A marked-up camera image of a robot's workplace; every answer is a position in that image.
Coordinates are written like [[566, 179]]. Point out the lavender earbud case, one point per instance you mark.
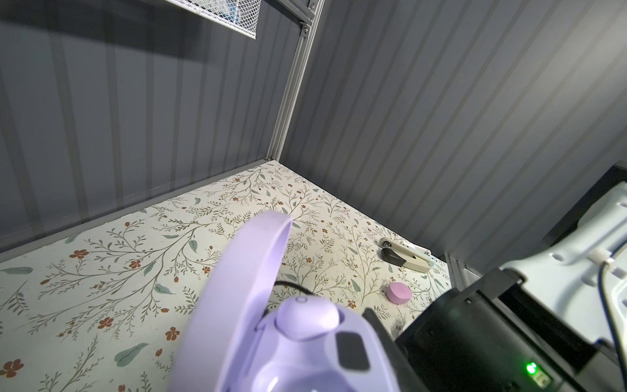
[[231, 342]]

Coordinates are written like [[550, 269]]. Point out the white wire mesh basket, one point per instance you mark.
[[240, 15]]

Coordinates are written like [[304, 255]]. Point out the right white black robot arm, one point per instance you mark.
[[555, 321]]

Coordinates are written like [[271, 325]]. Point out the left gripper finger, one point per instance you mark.
[[406, 378]]

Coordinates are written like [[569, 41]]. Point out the pink earbud charging case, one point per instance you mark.
[[398, 293]]

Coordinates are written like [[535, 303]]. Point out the lavender earbud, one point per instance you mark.
[[307, 317]]

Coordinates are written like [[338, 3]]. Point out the beige black stapler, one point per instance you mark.
[[409, 256]]

